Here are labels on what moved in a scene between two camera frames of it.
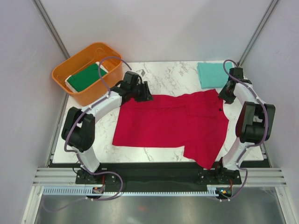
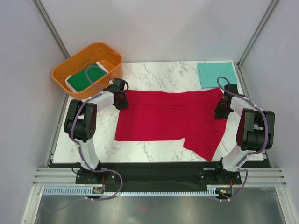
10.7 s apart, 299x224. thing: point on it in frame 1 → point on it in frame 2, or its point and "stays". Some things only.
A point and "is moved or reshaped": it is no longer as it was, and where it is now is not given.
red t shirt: (196, 122) is moved or reshaped
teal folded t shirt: (212, 74) stays
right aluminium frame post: (267, 13) stays
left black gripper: (146, 95) → (125, 105)
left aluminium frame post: (54, 32) stays
